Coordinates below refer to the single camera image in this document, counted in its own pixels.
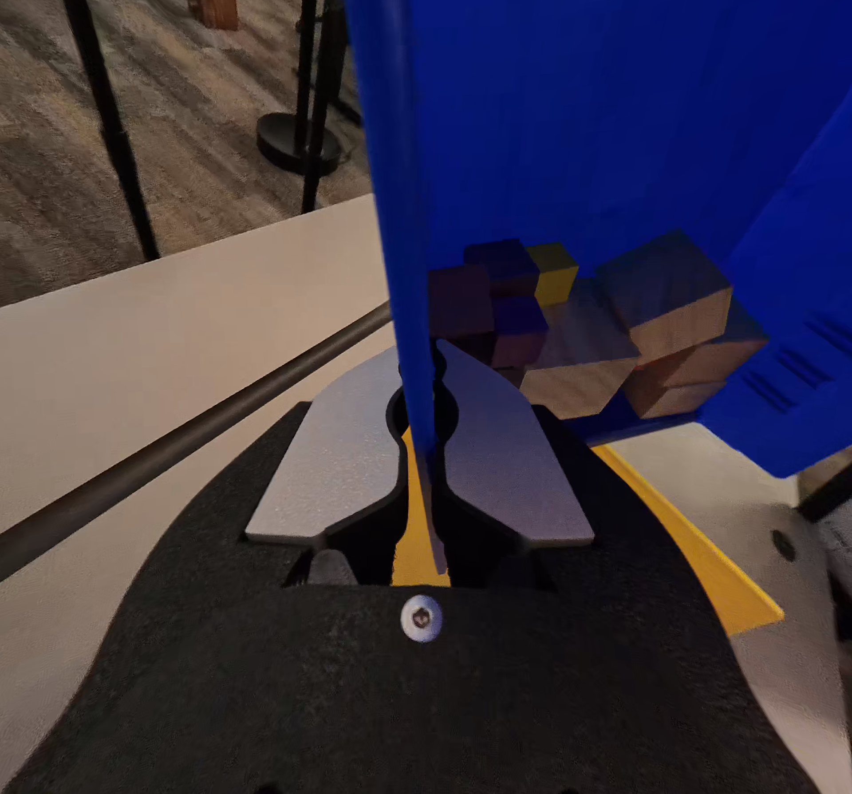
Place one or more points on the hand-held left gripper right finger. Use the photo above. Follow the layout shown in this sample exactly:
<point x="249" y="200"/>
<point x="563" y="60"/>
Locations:
<point x="506" y="474"/>

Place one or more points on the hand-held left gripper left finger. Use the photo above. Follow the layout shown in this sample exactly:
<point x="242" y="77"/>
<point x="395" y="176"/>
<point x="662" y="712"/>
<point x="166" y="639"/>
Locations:
<point x="326" y="468"/>

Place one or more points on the yellow plastic box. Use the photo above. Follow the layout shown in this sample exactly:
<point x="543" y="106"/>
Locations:
<point x="699" y="561"/>

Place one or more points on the pile of wooden cubes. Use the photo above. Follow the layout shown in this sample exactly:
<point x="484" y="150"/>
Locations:
<point x="672" y="301"/>

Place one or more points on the blue plastic box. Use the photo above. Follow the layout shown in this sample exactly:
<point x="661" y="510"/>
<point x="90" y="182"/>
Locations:
<point x="566" y="108"/>

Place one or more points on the black table grommet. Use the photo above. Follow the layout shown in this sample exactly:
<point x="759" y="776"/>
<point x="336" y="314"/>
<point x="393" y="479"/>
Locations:
<point x="784" y="546"/>

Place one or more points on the black round-base pole stand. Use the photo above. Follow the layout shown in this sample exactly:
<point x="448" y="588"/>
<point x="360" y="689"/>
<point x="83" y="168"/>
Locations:
<point x="299" y="141"/>

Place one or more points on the black framed sign stand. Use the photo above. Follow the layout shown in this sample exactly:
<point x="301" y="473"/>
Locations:
<point x="100" y="95"/>

